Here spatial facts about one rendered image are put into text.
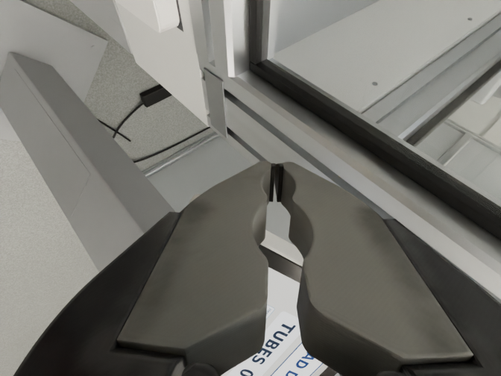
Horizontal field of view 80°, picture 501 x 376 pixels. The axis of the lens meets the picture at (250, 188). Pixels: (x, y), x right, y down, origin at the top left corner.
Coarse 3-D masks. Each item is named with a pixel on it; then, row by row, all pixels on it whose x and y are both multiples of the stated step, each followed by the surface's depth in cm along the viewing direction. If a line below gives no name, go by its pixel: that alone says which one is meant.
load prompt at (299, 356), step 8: (296, 352) 42; (304, 352) 42; (288, 360) 43; (296, 360) 43; (304, 360) 43; (312, 360) 43; (280, 368) 44; (288, 368) 44; (296, 368) 44; (304, 368) 44; (312, 368) 44
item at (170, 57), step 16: (176, 0) 22; (128, 16) 30; (128, 32) 32; (144, 32) 29; (176, 32) 24; (192, 32) 22; (144, 48) 31; (160, 48) 28; (176, 48) 26; (192, 48) 24; (144, 64) 34; (160, 64) 30; (176, 64) 27; (192, 64) 25; (160, 80) 33; (176, 80) 29; (192, 80) 27; (176, 96) 32; (192, 96) 29; (192, 112) 31; (208, 112) 28
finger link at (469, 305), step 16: (400, 224) 8; (400, 240) 8; (416, 240) 8; (416, 256) 7; (432, 256) 7; (432, 272) 7; (448, 272) 7; (432, 288) 6; (448, 288) 6; (464, 288) 6; (480, 288) 6; (448, 304) 6; (464, 304) 6; (480, 304) 6; (496, 304) 6; (464, 320) 6; (480, 320) 6; (496, 320) 6; (464, 336) 5; (480, 336) 5; (496, 336) 6; (480, 352) 5; (496, 352) 5; (400, 368) 5; (416, 368) 5; (432, 368) 5; (448, 368) 5; (464, 368) 5; (480, 368) 5; (496, 368) 5
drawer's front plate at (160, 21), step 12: (120, 0) 25; (132, 0) 23; (144, 0) 21; (156, 0) 21; (168, 0) 21; (132, 12) 24; (144, 12) 22; (156, 12) 21; (168, 12) 22; (156, 24) 22; (168, 24) 22
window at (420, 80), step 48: (288, 0) 16; (336, 0) 14; (384, 0) 12; (432, 0) 11; (480, 0) 10; (288, 48) 18; (336, 48) 16; (384, 48) 14; (432, 48) 12; (480, 48) 11; (336, 96) 17; (384, 96) 15; (432, 96) 13; (480, 96) 12; (384, 144) 17; (432, 144) 14; (480, 144) 13; (480, 192) 14
